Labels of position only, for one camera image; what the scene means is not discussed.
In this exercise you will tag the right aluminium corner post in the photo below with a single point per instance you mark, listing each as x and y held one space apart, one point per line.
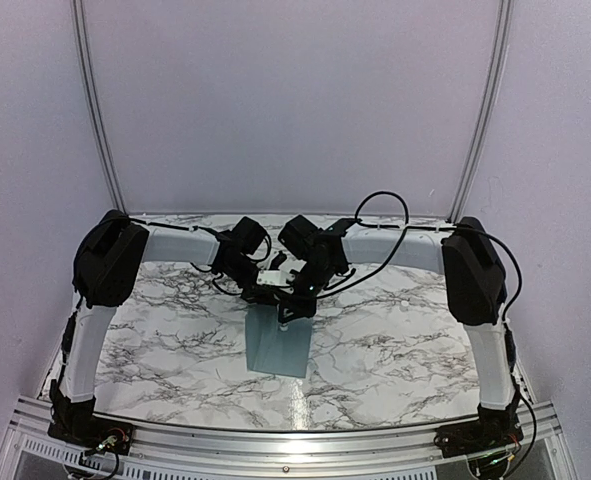
496 68

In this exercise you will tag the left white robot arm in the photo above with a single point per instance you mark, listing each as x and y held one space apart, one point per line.
105 268

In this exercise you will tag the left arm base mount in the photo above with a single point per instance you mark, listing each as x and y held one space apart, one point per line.
95 434

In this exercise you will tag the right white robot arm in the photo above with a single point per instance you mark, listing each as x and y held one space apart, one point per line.
386 352

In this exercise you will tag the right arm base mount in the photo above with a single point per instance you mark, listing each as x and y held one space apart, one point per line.
471 437

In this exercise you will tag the left aluminium corner post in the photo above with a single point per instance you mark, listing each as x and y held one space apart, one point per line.
92 98

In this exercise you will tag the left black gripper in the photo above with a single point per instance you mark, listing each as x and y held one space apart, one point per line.
264 296

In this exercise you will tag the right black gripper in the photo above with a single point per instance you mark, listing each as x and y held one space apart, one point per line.
305 308

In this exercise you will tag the blue-grey envelope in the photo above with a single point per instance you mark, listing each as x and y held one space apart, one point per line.
270 351

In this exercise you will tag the aluminium front rail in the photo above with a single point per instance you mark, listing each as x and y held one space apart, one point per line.
168 451

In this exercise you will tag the aluminium corner post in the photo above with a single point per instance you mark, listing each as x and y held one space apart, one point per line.
92 98
496 68

